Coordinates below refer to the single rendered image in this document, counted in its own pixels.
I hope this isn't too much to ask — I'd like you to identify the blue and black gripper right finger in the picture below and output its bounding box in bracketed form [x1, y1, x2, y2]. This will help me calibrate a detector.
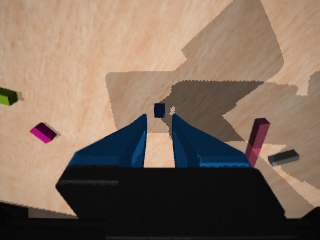
[172, 114, 252, 167]

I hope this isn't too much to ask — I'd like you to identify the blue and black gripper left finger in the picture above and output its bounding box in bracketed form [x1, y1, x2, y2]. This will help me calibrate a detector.
[67, 114, 147, 167]

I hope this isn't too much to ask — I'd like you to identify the short magenta block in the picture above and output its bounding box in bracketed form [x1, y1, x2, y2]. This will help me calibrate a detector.
[29, 123, 57, 144]

